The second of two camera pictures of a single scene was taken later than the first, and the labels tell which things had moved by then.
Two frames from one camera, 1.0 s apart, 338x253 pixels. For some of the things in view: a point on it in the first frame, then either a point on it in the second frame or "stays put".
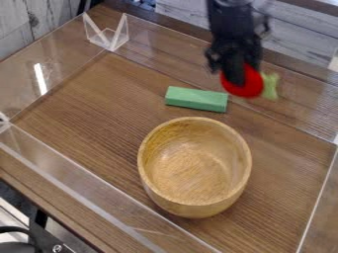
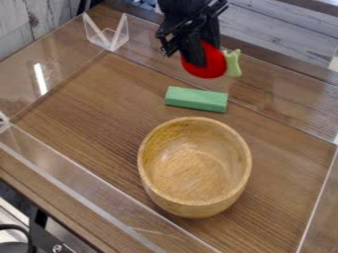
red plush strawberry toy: [255, 83] to [216, 63]
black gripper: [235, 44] to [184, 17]
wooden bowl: [194, 162] stays put
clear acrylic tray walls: [121, 128] stays put
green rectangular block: [194, 98] stays put
